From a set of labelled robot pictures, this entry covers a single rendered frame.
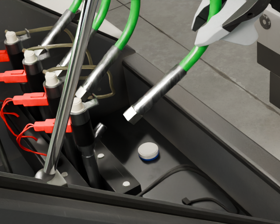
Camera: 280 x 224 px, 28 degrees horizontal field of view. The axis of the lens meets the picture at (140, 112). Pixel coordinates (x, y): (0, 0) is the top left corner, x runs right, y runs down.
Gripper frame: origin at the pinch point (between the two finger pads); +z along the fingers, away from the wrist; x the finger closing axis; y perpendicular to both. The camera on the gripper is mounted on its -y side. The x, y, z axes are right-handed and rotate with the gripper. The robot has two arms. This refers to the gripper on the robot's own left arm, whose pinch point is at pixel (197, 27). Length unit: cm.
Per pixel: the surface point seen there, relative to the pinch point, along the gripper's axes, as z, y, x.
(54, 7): 45, 6, 53
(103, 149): 28.9, 6.2, 2.4
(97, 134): 21.5, -0.1, -2.0
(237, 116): 89, 121, 100
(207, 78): 100, 120, 131
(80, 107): 18.3, -4.9, -1.6
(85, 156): 25.0, 0.1, -3.6
